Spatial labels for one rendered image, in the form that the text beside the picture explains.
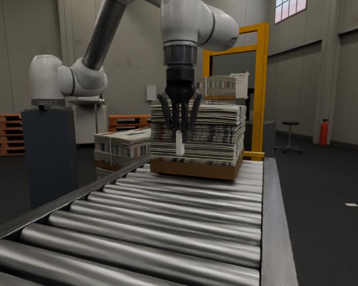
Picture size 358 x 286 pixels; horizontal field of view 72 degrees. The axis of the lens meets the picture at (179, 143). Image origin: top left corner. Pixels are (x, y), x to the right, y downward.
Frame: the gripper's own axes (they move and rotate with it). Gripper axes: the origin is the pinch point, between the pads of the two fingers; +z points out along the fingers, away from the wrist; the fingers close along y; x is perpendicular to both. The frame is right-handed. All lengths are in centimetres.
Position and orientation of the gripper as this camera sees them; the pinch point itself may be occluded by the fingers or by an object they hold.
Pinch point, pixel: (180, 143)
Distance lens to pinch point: 68.4
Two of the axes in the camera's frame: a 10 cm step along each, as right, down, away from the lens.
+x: -3.3, 1.6, -9.3
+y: -9.5, -0.5, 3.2
